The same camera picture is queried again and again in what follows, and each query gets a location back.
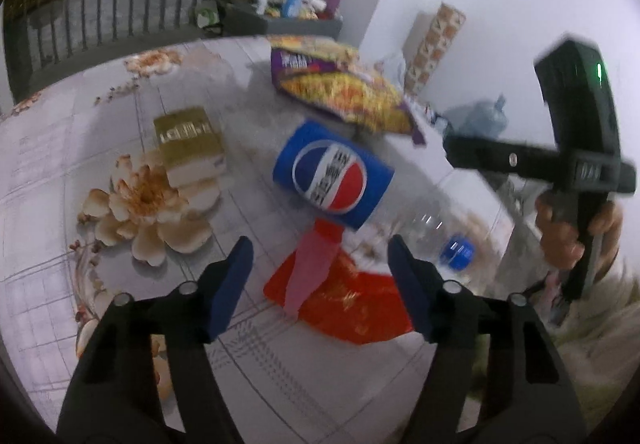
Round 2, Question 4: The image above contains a grey storage box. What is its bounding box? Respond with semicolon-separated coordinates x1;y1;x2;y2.
218;1;343;39

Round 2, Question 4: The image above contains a person's right hand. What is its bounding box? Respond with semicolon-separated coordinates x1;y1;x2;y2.
535;192;623;282

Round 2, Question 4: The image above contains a blue Pepsi bottle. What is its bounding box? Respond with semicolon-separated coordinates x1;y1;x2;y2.
272;120;476;273

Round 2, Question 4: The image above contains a gold tissue pack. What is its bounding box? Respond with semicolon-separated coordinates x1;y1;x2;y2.
153;106;227;189

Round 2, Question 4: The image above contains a balcony metal railing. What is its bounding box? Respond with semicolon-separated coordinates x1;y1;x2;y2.
3;0;271;90

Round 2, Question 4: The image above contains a floral bed sheet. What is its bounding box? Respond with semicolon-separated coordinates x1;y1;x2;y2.
1;38;513;443

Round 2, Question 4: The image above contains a patterned cardboard box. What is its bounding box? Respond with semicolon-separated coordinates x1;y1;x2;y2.
402;2;466;97

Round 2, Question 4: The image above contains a red snack wrapper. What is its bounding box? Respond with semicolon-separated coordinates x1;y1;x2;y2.
262;250;413;346

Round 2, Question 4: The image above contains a purple instant noodle bag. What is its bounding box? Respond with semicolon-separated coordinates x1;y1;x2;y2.
268;35;425;145

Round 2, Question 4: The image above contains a blue water jug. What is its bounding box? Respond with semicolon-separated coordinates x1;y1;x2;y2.
444;94;509;140

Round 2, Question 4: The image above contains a blue detergent bottle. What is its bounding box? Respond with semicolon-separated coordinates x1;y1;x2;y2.
281;0;304;19

